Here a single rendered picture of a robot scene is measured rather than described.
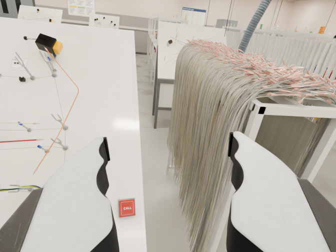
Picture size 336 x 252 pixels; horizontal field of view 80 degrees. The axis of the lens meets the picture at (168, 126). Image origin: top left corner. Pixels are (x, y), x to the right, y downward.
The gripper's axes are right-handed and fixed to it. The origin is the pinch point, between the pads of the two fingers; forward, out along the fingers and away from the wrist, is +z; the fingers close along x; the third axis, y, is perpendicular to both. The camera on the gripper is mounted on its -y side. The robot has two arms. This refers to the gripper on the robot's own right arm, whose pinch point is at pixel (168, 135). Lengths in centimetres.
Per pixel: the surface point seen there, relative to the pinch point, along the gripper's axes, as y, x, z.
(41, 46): 0, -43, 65
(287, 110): 21, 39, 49
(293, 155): 50, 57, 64
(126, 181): 43, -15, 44
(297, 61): 51, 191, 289
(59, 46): 0, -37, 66
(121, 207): 47, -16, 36
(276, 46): 37, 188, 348
